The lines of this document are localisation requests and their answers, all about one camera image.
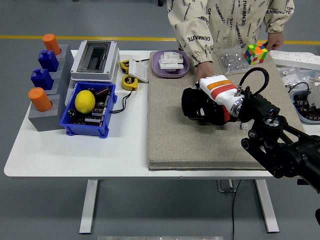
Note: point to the circuit boards with capacitors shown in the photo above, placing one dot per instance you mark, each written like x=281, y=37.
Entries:
x=303, y=105

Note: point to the black chair wheel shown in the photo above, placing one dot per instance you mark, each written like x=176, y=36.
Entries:
x=160, y=2

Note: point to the white switch parts stack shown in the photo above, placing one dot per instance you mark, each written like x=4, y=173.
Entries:
x=171, y=62

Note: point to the white switch plate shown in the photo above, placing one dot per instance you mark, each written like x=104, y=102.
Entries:
x=138, y=71

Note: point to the white plug connector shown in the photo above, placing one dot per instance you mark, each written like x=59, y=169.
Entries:
x=243, y=126

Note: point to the clear bag metal nuts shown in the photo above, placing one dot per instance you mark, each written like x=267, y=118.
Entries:
x=232, y=62

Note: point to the metal floor bracket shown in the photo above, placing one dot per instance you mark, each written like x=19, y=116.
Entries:
x=226, y=186

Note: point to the beige mat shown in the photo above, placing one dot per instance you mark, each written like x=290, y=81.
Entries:
x=200, y=142

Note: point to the clear bags of washers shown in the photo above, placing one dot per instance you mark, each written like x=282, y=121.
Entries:
x=295, y=73

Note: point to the brown cylinder capacitor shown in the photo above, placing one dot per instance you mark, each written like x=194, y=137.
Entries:
x=102, y=91

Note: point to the black round capacitor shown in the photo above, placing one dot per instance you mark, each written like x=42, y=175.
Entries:
x=72, y=113

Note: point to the grey white enclosure box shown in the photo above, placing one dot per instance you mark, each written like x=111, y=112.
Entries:
x=82, y=77

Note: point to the person's left hand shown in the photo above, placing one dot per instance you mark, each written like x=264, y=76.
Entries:
x=276, y=40

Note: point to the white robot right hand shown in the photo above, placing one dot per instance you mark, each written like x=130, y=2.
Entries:
x=220, y=90

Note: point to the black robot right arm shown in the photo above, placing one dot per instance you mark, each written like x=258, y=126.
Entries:
x=275, y=150

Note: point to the yellow tape measure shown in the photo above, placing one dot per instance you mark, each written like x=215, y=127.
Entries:
x=123, y=65
x=129, y=82

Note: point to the light blue tray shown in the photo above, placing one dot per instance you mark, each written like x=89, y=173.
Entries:
x=306, y=120

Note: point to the white power strip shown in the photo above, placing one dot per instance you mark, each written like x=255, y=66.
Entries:
x=295, y=58

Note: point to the dark circuit board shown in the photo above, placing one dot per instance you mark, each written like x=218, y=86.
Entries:
x=96, y=112

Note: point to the grey stepped holder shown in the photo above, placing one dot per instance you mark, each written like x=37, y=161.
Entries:
x=45, y=121

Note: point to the colourful puzzle cube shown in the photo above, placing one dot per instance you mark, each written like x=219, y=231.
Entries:
x=255, y=53

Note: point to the orange cylinder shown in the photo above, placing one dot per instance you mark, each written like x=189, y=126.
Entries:
x=40, y=100
x=51, y=43

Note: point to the blue block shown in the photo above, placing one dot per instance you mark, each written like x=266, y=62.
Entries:
x=42, y=78
x=48, y=60

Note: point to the purple tray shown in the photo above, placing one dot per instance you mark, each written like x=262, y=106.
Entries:
x=158, y=71

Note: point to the person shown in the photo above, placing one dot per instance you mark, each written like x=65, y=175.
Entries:
x=232, y=22

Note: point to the black rag red tag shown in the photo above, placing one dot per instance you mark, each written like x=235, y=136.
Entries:
x=190, y=102

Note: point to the yellow lemon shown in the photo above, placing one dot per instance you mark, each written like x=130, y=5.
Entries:
x=85, y=102

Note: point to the white table leg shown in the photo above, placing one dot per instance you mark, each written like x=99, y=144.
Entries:
x=87, y=210
x=266, y=207

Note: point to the grey circuit breaker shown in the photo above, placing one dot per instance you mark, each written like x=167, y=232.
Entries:
x=315, y=97

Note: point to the blue plastic bin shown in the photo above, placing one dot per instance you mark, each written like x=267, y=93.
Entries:
x=83, y=130

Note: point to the person's right hand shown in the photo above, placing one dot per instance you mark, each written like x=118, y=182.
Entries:
x=205, y=71

